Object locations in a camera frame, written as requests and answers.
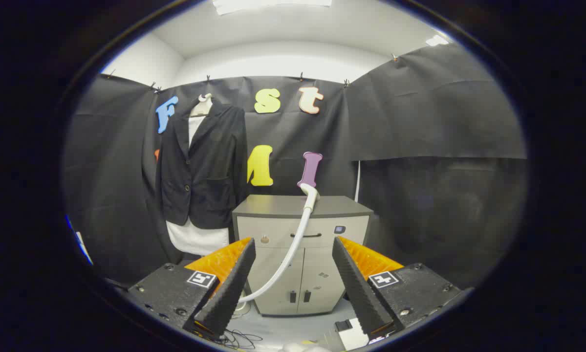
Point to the white shirt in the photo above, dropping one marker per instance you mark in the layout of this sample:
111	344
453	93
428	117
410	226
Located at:
195	239

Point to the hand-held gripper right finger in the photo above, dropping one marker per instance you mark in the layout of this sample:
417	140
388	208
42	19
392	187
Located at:
356	288

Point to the white clothes hanger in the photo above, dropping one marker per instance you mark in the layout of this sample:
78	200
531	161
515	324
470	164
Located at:
202	105

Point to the grey cabinet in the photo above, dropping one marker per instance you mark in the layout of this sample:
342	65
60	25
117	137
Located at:
273	208

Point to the white garment steamer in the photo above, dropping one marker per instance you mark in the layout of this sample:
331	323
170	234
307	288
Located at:
308	200

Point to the small cabinet lock panel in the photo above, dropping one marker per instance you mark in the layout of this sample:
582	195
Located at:
340	229

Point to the long ceiling light panel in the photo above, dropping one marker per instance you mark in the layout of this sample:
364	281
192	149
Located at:
268	5

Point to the small ceiling light panel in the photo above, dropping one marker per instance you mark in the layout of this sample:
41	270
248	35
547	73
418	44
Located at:
437	40

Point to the black and white device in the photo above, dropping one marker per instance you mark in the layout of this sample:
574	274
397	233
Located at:
354	337

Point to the black backdrop cloth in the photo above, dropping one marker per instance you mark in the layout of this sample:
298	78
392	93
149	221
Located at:
420	122

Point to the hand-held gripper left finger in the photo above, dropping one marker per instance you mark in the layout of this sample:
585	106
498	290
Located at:
234	283

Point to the black suit jacket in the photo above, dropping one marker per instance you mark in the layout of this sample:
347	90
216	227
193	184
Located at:
209	161

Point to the blue and white object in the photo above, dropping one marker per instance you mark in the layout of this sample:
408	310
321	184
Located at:
80	242

